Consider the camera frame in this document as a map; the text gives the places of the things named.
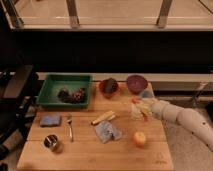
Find yellow banana piece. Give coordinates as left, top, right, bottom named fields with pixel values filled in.
left=91, top=111, right=116, bottom=125

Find small metal tin can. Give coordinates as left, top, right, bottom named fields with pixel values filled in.
left=44, top=134, right=62, bottom=154

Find red bowl with contents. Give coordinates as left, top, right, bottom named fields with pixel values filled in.
left=99, top=78, right=119, bottom=98

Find dark pine cones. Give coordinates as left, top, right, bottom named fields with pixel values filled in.
left=57, top=88, right=85, bottom=103

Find blue sponge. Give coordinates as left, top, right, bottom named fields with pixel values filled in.
left=40, top=114, right=61, bottom=127

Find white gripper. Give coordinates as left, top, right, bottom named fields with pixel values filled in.
left=139, top=98, right=165, bottom=121

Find orange yellow apple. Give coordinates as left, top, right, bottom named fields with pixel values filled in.
left=133, top=132, right=147, bottom=147

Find purple bowl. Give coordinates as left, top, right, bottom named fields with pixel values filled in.
left=126, top=75, right=148, bottom=94

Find orange red pepper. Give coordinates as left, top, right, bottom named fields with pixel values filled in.
left=131, top=96, right=141, bottom=104

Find light blue small cup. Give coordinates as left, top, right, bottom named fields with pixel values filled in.
left=140, top=90, right=154, bottom=98

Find wooden cutting board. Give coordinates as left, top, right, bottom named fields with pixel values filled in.
left=17, top=82, right=174, bottom=171

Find white paper cup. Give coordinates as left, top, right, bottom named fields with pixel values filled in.
left=131, top=103, right=146, bottom=120

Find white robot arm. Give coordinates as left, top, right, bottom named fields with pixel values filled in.
left=136, top=98, right=213, bottom=152

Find green plastic tray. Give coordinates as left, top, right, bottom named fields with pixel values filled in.
left=37, top=74, right=92, bottom=109

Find grey blue cloth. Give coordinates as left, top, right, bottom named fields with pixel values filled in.
left=95, top=121, right=122, bottom=144

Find black equipment at left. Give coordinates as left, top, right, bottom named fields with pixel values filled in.
left=0, top=65, right=38, bottom=160

